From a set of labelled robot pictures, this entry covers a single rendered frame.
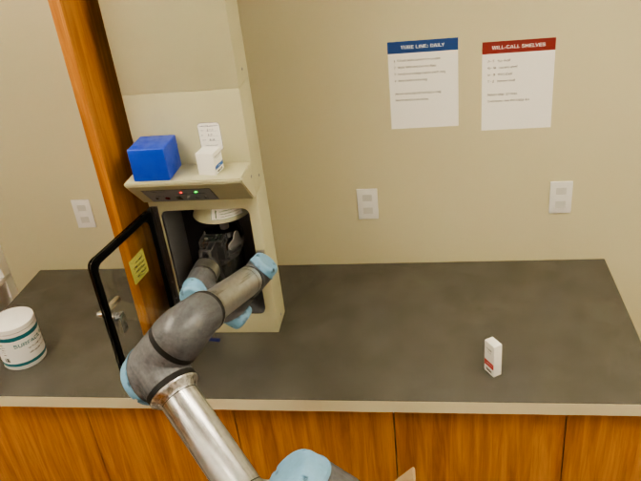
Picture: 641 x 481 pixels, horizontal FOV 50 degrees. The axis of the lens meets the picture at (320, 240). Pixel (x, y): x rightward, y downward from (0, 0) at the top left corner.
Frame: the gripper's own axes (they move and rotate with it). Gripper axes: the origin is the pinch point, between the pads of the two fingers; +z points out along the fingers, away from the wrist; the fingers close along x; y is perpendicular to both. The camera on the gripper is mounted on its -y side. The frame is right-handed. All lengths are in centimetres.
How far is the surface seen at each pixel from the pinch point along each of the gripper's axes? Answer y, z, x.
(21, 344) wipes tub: -18, -27, 60
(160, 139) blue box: 38.5, -14.7, 7.4
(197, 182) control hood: 28.9, -21.7, -3.0
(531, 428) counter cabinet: -39, -37, -87
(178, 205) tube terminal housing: 17.1, -10.2, 8.4
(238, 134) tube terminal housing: 37.3, -10.2, -12.5
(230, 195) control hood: 22.1, -15.2, -8.8
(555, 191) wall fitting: -3, 32, -102
